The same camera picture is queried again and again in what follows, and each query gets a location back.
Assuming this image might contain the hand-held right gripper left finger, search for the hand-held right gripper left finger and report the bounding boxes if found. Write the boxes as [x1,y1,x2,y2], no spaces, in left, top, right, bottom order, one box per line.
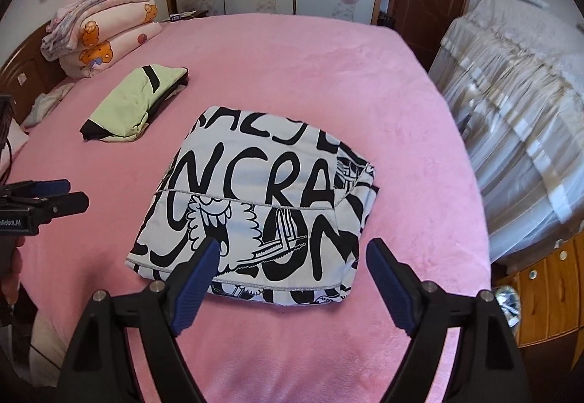
[57,236,220,403]

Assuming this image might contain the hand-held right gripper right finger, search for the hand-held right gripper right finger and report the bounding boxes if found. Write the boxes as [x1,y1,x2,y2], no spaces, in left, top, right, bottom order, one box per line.
[366,238,532,403]

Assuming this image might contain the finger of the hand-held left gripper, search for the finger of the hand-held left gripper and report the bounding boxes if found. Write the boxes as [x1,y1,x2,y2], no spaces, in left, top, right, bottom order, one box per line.
[0,191,89,221]
[0,179,71,198]

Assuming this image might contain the white black printed jacket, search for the white black printed jacket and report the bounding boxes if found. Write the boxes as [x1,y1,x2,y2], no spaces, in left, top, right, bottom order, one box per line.
[124,106,380,308]

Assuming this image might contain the person's left hand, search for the person's left hand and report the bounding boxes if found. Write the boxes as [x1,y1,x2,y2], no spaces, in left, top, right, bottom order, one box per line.
[0,243,23,308]

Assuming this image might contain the white pillow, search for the white pillow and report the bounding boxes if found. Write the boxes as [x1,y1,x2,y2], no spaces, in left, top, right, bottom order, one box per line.
[4,113,30,171]

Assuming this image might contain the pale pink cloth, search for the pale pink cloth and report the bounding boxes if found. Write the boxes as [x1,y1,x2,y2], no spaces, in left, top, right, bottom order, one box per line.
[23,81,76,128]

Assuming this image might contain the green black folded garment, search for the green black folded garment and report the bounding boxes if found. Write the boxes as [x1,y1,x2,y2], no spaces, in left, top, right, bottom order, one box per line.
[80,64,190,143]

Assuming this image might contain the shiny plastic bag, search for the shiny plastic bag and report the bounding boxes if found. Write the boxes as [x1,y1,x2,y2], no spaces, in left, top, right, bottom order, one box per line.
[493,287,523,331]

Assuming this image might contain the wooden headboard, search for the wooden headboard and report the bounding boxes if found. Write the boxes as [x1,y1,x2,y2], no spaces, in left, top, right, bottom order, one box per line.
[0,20,67,112]

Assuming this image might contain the wooden drawer cabinet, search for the wooden drawer cabinet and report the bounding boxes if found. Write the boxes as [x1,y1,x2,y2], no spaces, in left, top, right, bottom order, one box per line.
[495,230,584,346]

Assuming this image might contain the pink bear print quilt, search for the pink bear print quilt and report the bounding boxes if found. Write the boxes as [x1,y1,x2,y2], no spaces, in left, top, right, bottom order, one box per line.
[59,0,162,79]

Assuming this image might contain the dark bedside object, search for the dark bedside object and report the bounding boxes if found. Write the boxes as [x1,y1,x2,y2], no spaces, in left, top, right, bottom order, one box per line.
[169,10,208,23]

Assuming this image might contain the pink bed blanket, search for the pink bed blanket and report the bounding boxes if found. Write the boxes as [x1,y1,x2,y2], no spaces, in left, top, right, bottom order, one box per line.
[0,13,493,403]

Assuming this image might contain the black cable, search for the black cable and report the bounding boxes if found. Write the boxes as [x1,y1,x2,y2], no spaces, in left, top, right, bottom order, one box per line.
[0,139,12,185]

